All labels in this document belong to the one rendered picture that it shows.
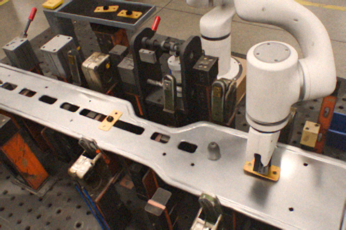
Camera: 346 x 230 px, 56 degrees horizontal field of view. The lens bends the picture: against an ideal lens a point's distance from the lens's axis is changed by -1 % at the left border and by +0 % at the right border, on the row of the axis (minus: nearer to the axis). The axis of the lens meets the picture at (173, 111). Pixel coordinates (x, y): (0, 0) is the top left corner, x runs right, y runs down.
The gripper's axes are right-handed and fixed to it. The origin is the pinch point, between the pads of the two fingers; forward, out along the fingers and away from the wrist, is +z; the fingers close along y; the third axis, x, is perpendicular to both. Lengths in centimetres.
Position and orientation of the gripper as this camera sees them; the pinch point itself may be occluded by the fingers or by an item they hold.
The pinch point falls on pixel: (263, 163)
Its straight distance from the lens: 80.8
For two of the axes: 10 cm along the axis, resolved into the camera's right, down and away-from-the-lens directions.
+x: 8.7, 2.5, -4.3
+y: -4.8, 6.6, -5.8
